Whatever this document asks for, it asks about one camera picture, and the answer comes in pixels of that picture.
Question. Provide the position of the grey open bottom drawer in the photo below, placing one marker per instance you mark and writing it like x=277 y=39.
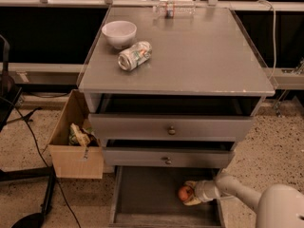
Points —
x=147 y=197

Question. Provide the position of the red apple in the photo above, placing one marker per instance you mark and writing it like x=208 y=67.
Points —
x=185 y=193

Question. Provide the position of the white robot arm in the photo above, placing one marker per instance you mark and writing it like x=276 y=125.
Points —
x=279 y=206

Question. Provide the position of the crushed aluminium can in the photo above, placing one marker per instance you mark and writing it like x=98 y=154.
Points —
x=135 y=55

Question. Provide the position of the snack bags in box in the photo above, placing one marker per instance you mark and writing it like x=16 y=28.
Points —
x=82 y=134

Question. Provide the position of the white ceramic bowl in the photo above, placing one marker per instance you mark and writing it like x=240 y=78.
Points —
x=120 y=34

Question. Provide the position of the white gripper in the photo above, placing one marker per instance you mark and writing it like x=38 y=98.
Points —
x=202 y=191

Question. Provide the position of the cardboard box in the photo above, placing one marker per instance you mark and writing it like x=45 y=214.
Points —
x=70 y=160

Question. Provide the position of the grey middle drawer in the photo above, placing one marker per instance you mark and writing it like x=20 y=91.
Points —
x=167 y=157

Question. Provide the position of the clear plastic water bottle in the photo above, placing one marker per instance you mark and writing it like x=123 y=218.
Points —
x=174 y=9

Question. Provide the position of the grey top drawer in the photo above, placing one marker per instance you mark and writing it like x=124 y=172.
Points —
x=170 y=128

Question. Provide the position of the black stand base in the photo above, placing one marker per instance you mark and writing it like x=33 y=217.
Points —
x=9 y=96

